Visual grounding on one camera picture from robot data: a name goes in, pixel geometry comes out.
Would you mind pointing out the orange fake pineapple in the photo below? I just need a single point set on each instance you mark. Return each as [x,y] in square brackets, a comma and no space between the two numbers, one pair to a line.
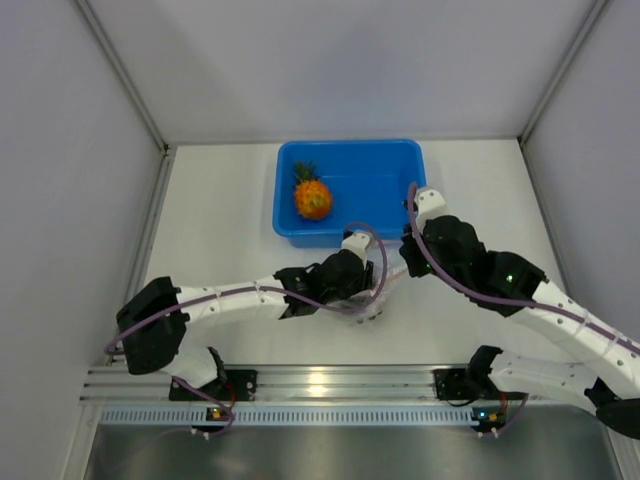
[312,198]

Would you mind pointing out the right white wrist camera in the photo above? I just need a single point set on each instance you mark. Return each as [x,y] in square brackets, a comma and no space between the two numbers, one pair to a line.
[427,204]

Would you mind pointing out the aluminium mounting rail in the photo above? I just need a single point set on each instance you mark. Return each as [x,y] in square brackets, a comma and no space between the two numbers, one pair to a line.
[113,384]

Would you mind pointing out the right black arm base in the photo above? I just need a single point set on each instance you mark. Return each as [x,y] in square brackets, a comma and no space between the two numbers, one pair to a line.
[457,385]

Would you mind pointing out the clear zip top bag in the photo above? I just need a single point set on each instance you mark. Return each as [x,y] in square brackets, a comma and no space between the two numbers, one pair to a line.
[366,306]

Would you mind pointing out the blue plastic bin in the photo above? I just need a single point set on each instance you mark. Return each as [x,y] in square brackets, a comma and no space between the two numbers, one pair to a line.
[368,181]

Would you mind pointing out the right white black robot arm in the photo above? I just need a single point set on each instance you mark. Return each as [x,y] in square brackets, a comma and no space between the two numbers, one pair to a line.
[602,377]

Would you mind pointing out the white slotted cable duct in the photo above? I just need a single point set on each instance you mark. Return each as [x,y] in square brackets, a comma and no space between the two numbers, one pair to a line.
[270,415]

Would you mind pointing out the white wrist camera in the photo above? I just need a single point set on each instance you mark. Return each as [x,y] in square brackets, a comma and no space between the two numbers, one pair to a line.
[427,204]
[357,242]

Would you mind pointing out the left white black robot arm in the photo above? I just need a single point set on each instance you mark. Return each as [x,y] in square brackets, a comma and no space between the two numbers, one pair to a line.
[170,329]

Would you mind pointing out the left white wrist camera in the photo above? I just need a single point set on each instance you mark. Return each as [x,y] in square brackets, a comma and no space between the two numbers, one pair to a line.
[357,242]

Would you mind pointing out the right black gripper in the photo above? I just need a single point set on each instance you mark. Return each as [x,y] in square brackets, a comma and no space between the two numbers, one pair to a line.
[409,251]

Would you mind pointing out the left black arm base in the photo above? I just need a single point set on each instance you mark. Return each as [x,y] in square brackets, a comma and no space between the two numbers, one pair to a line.
[240,385]

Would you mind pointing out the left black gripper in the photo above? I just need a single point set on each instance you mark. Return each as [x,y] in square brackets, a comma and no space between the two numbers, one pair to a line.
[365,279]

